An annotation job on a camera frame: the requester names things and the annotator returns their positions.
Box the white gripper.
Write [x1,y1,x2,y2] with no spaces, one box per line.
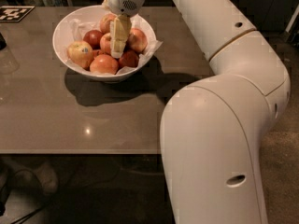
[103,0,145,59]

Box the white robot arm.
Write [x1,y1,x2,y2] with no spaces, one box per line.
[160,0,291,224]

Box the dark red apple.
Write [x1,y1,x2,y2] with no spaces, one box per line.
[83,30,103,49]

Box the white ceramic bowl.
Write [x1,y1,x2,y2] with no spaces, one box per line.
[51,5,157,83]

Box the small hidden red apple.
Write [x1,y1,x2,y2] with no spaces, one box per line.
[93,49,104,58]

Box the front red-yellow apple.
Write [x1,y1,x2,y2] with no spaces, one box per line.
[90,54,119,75]

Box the white paper bowl liner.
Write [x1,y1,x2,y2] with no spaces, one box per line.
[64,8,164,77]

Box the yellow apple with sticker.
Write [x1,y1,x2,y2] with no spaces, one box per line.
[66,40,93,69]

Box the black white fiducial marker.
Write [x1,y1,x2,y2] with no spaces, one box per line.
[0,6,35,22]

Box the black object at left edge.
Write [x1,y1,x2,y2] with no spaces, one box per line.
[0,33,7,50]

